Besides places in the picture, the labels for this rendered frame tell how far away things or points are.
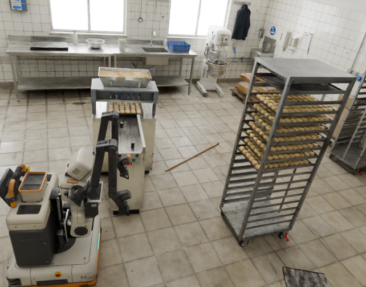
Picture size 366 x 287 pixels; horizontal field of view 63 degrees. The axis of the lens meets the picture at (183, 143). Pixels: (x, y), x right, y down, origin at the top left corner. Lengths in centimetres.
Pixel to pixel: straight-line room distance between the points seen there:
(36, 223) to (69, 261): 52
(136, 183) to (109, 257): 73
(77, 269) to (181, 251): 101
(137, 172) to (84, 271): 100
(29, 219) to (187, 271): 146
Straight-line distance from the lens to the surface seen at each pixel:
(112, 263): 301
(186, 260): 307
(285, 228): 347
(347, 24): 619
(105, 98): 343
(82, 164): 219
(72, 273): 269
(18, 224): 239
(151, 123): 353
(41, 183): 245
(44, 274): 272
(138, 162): 291
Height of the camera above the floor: 241
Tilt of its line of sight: 31 degrees down
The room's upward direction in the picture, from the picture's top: 8 degrees clockwise
